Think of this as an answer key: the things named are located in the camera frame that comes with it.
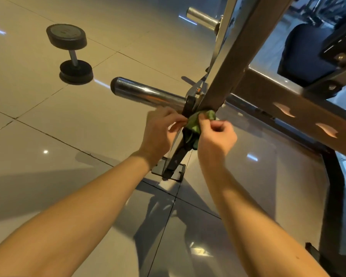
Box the person's left hand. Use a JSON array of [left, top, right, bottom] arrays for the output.
[[135, 105, 188, 165]]

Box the person's right hand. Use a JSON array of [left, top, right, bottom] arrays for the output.
[[197, 115, 238, 171]]

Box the green cleaning cloth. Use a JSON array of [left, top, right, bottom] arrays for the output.
[[183, 109, 219, 149]]

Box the grey steel gym machine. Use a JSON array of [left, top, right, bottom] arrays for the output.
[[151, 0, 346, 277]]

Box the person's left forearm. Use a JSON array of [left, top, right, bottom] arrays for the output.
[[0, 153, 156, 277]]

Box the person's right forearm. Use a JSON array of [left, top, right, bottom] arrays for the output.
[[203, 161, 329, 277]]

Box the chrome weight storage peg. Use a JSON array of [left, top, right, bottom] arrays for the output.
[[186, 7, 221, 32], [110, 77, 191, 111]]

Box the black dumbbell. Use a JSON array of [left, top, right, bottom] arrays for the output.
[[45, 23, 95, 85]]

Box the black padded bench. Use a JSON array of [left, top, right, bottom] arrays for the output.
[[277, 23, 346, 87]]

